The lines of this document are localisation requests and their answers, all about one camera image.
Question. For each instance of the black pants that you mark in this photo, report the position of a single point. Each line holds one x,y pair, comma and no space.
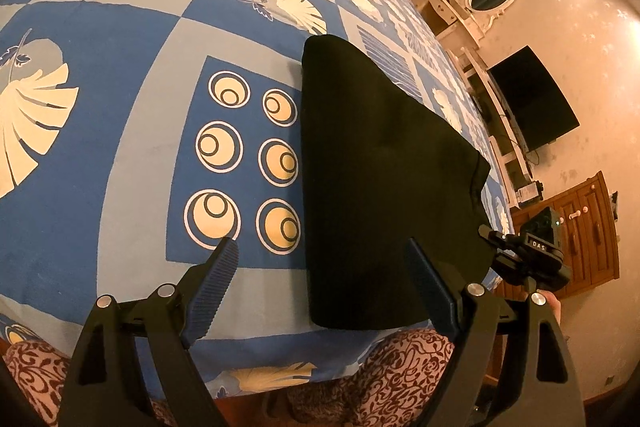
379,170

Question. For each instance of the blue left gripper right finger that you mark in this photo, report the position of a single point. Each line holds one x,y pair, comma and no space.
437,285

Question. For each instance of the white dressing table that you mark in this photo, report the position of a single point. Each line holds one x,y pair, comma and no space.
463,34

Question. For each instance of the person's right hand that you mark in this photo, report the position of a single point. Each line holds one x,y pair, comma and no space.
554,304

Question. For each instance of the brown wooden cabinet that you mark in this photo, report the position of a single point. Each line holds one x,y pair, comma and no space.
588,233

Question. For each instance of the black wall television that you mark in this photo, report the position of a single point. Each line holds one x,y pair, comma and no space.
535,101

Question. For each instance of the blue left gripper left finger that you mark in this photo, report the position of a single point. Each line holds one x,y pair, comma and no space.
203,287

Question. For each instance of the maroon floral clothing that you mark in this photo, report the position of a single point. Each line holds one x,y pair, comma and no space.
391,388

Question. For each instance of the blue patterned bedsheet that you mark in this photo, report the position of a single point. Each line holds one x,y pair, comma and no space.
137,133

